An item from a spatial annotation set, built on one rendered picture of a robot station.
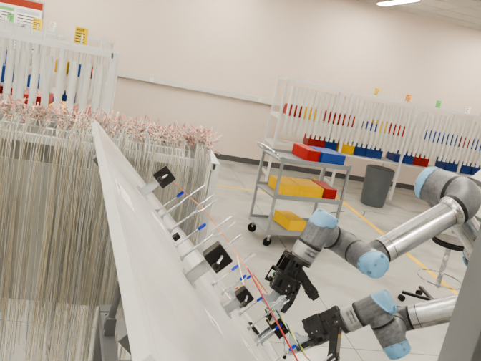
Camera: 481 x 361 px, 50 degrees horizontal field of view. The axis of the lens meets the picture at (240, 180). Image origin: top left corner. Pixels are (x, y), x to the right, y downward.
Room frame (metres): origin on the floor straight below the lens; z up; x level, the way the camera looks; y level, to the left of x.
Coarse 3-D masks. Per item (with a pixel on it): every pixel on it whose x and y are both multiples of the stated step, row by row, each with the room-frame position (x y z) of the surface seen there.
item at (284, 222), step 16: (288, 160) 5.24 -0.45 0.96; (304, 160) 5.31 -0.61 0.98; (320, 160) 5.48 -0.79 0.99; (336, 160) 5.53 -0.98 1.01; (272, 176) 5.60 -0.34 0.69; (256, 192) 5.65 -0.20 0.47; (272, 192) 5.40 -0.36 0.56; (288, 192) 5.35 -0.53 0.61; (304, 192) 5.44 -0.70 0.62; (320, 192) 5.51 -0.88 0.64; (272, 208) 5.21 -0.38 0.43; (256, 224) 5.45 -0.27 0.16; (272, 224) 5.52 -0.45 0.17; (288, 224) 5.39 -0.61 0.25; (304, 224) 5.46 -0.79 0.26
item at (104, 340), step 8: (104, 312) 1.49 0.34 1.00; (104, 320) 1.44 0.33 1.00; (112, 320) 1.37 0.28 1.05; (96, 328) 1.52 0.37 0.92; (104, 328) 1.39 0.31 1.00; (112, 328) 1.37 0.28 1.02; (96, 336) 1.49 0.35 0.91; (104, 336) 1.36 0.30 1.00; (112, 336) 1.37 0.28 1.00; (96, 344) 1.49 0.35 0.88; (104, 344) 1.32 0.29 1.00; (112, 344) 1.33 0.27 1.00; (96, 352) 1.49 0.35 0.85; (104, 352) 1.28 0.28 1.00; (112, 352) 1.29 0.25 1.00; (96, 360) 1.49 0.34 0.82; (104, 360) 1.25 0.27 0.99; (112, 360) 1.25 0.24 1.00
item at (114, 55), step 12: (0, 36) 3.56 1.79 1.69; (12, 36) 3.58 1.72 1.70; (24, 36) 3.60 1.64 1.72; (36, 36) 4.13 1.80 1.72; (72, 36) 3.68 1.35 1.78; (60, 48) 3.65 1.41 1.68; (72, 48) 3.67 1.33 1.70; (84, 48) 3.69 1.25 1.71; (96, 48) 3.99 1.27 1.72; (108, 72) 3.73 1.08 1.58; (108, 84) 3.73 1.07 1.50; (108, 96) 3.73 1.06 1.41; (108, 108) 3.74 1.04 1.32
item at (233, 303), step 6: (240, 288) 1.16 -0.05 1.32; (246, 288) 1.14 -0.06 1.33; (240, 294) 1.13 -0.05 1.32; (246, 294) 1.13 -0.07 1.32; (234, 300) 1.14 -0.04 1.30; (240, 300) 1.13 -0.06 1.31; (246, 300) 1.11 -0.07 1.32; (252, 300) 1.13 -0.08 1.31; (222, 306) 1.13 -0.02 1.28; (228, 306) 1.13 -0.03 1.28; (234, 306) 1.13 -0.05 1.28; (228, 312) 1.13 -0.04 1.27
